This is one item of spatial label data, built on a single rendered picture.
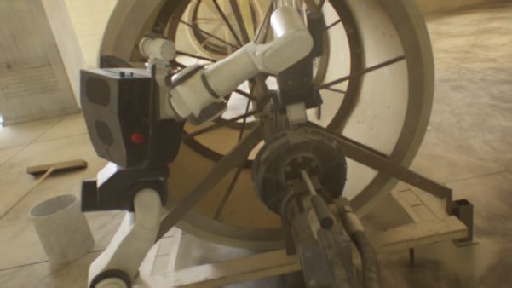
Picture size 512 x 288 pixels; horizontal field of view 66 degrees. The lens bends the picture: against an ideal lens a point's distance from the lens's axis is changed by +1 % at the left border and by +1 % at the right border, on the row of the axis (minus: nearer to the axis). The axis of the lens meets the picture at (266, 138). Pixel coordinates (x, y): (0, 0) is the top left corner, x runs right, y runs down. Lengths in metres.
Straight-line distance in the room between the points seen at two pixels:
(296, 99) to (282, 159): 0.26
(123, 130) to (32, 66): 6.44
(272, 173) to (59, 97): 6.63
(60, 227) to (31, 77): 5.02
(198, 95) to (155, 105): 0.39
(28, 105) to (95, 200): 6.46
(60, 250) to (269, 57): 2.41
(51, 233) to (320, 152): 2.14
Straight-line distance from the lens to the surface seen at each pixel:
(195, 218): 2.20
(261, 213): 2.54
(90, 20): 12.72
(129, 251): 1.54
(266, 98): 1.93
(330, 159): 1.17
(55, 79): 7.55
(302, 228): 1.04
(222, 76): 0.86
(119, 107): 1.21
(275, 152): 1.14
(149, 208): 1.43
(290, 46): 0.82
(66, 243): 2.97
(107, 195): 1.42
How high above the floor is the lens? 1.46
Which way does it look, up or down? 21 degrees down
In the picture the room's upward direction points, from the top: 10 degrees counter-clockwise
